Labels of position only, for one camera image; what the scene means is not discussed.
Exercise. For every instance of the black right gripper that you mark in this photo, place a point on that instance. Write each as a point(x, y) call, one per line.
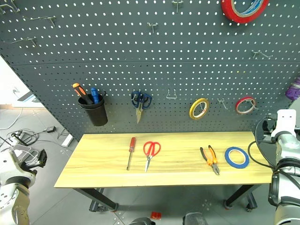
point(265, 126)

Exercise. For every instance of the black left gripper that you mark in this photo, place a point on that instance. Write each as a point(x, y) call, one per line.
point(42, 158)

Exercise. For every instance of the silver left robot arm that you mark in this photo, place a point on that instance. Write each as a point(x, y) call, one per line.
point(17, 204)

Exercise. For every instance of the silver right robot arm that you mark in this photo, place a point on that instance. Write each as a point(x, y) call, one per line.
point(284, 182)

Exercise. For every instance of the dark grey pegboard wall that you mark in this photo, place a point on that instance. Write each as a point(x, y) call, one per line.
point(140, 58)

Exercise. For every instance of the black power adapter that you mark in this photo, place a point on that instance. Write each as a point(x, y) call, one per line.
point(50, 129)

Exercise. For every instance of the white power strip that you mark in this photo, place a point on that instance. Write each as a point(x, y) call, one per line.
point(67, 140)

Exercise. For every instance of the small red tape roll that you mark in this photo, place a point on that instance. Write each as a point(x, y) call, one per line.
point(239, 104)

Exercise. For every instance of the purple object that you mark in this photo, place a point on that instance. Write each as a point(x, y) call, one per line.
point(293, 90)

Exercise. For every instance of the blue tape roll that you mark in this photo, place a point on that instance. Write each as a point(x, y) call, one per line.
point(228, 159)

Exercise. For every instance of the orange black pliers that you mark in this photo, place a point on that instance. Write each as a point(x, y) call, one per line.
point(212, 159)

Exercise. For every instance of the black plastic cup holder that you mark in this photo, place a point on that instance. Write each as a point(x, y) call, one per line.
point(97, 112)

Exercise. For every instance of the yellow tape roll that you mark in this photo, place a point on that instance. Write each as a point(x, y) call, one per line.
point(192, 110)

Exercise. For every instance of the metal loop pegboard hook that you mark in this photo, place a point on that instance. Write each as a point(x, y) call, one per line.
point(169, 95)

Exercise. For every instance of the dark rounded shape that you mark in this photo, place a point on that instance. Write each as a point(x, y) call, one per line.
point(141, 221)
point(194, 219)

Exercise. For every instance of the large red tape roll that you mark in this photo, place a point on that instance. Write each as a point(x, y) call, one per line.
point(228, 10)

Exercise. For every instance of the red floor object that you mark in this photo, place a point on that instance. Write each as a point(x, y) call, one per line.
point(156, 215)

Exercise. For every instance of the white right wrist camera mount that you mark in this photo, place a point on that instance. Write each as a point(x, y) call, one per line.
point(284, 120)

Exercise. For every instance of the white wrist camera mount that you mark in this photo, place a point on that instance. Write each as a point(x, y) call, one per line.
point(10, 164)
point(284, 120)

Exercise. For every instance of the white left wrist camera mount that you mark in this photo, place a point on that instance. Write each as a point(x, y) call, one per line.
point(10, 164)

